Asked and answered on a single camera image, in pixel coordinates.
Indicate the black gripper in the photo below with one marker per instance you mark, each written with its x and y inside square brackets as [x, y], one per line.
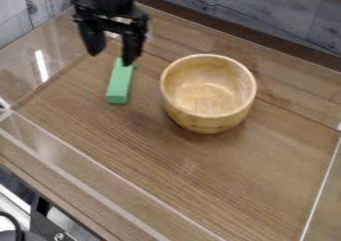
[127, 21]

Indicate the clear acrylic tray walls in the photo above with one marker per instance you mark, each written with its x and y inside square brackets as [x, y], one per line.
[137, 178]

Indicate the green rectangular stick block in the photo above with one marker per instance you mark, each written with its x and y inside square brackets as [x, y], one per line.
[119, 84]

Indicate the round wooden bowl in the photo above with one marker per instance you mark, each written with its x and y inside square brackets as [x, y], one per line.
[209, 92]

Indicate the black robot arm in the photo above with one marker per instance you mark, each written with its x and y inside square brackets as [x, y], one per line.
[116, 16]

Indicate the black metal table bracket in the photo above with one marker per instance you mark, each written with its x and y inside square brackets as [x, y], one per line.
[42, 225]

